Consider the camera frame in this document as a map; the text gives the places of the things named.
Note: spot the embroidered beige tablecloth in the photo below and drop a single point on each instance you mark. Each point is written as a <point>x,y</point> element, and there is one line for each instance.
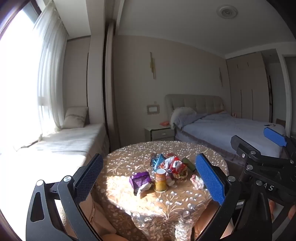
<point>180,206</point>

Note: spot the round ceiling vent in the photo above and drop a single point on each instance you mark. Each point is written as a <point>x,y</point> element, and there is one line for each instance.
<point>227,11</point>

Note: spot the window seat mattress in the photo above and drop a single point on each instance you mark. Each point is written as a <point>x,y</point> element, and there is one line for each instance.
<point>64,143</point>

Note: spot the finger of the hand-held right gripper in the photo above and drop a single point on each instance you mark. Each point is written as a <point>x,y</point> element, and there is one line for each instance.
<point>275,136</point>
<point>245,148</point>

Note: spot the beige cushion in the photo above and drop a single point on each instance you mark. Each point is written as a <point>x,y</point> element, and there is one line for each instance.
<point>75,118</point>

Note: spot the beige upholstered bed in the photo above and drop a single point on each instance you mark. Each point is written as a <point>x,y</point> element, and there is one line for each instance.
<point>196,102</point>

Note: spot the blue plastic wrapper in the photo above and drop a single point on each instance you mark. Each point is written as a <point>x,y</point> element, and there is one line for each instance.
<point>157,162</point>

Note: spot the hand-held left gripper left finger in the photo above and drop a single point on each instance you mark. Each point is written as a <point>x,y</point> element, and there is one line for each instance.
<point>89,179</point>

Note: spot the sheer white curtain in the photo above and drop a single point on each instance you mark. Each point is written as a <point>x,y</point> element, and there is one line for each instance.
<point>50,81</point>

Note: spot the beige wardrobe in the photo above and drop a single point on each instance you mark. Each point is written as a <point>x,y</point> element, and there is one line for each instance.
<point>247,92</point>

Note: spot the pink white wrapper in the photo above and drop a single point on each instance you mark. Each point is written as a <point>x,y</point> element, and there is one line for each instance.
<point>196,181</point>

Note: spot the orange yellow paper cup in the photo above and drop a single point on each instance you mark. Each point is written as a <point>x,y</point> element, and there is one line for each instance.
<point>160,183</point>

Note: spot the purple snack packet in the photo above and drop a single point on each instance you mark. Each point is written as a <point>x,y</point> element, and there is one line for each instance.
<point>140,179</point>

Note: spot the grey pillow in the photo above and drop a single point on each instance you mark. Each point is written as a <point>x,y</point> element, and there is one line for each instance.
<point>182,115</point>

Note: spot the white nightstand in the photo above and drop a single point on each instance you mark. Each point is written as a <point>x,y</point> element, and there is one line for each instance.
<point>159,133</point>

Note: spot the wall switch panel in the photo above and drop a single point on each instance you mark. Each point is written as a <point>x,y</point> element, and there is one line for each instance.
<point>153,109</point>

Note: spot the light blue duvet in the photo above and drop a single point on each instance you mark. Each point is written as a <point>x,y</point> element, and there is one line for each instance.
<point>231,132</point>

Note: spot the bright window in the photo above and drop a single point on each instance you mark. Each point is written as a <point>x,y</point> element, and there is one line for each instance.
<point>18,81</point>

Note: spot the red white wrapper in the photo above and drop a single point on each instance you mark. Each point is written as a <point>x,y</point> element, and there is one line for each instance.
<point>174,165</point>

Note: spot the flat orange item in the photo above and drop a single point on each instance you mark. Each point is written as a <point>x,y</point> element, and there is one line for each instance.
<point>165,123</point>

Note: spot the gold wall lamp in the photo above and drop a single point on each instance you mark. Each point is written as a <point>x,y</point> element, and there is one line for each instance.
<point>153,67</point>

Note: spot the small cardboard box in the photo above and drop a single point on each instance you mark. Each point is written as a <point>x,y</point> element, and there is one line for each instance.
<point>189,164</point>

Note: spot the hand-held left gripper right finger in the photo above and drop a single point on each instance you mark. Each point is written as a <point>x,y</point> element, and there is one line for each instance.
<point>210,179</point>

